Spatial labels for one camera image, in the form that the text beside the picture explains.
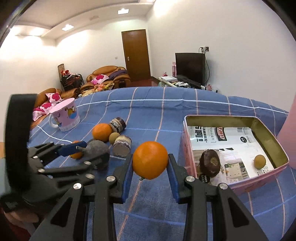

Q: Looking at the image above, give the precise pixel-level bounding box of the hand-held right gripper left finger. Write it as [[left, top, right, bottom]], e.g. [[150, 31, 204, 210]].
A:
[[29, 153, 134, 241]]

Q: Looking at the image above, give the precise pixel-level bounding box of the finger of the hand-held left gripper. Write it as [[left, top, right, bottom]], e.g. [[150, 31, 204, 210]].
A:
[[27, 140, 88, 168], [35, 157, 105, 186]]

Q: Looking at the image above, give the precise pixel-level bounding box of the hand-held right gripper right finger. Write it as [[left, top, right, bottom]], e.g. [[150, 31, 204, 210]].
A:
[[168, 153, 270, 241]]

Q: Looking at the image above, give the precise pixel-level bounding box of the small orange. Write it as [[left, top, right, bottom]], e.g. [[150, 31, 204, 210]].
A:
[[69, 140, 84, 159]]

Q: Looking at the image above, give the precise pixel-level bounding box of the dark round beet with stem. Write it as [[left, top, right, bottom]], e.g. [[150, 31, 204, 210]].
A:
[[77, 139, 111, 171]]

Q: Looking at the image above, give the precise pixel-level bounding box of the large orange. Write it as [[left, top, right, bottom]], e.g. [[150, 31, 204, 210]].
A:
[[132, 141, 169, 180]]

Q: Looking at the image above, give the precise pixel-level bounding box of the small brown round fruit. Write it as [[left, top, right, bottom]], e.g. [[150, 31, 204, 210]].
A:
[[109, 132, 121, 144], [254, 154, 267, 169]]

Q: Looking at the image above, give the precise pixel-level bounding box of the pink metal tin box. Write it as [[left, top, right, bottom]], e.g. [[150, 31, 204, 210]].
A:
[[183, 115, 289, 198]]

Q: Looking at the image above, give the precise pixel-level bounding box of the person's left hand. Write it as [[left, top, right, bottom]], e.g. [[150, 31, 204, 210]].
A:
[[4, 207, 39, 232]]

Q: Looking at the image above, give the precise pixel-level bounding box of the pink floral cushion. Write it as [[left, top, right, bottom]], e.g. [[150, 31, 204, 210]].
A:
[[40, 103, 58, 114], [91, 74, 109, 85], [32, 108, 50, 121], [45, 93, 63, 103]]

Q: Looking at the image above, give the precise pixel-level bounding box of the pink cartoon mug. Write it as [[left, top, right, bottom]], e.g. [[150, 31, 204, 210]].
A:
[[48, 97, 81, 132]]

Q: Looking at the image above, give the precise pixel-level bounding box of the dark brown taro root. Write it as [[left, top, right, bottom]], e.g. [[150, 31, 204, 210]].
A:
[[199, 149, 221, 178]]

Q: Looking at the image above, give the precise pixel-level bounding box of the brown leather sofa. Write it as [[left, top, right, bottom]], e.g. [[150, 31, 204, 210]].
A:
[[30, 88, 78, 131]]

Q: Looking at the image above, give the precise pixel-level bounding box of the cluttered coffee table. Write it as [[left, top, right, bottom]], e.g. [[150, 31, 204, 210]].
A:
[[78, 83, 116, 98]]

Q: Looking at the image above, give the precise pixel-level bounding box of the blue plaid blanket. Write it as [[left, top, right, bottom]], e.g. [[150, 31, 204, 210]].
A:
[[26, 86, 296, 241]]

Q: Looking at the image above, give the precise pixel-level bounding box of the black cluttered rack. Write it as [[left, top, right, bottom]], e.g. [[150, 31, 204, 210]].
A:
[[58, 64, 85, 92]]

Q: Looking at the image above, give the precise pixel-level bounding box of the brown leather armchair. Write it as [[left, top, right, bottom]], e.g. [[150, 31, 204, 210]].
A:
[[80, 65, 132, 92]]

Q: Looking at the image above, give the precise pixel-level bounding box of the purple cloth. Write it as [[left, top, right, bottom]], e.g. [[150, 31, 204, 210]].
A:
[[108, 70, 128, 81]]

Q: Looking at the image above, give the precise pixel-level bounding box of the black television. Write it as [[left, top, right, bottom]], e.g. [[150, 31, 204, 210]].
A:
[[175, 52, 206, 87]]

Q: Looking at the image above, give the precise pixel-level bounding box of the brown wooden door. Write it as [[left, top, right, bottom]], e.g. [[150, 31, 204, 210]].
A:
[[121, 29, 152, 82]]

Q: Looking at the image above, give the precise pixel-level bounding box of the tall pink container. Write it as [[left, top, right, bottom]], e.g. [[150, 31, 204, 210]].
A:
[[276, 95, 296, 164]]

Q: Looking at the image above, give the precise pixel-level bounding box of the black power cable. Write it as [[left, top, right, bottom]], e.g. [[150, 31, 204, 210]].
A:
[[198, 47, 211, 87]]

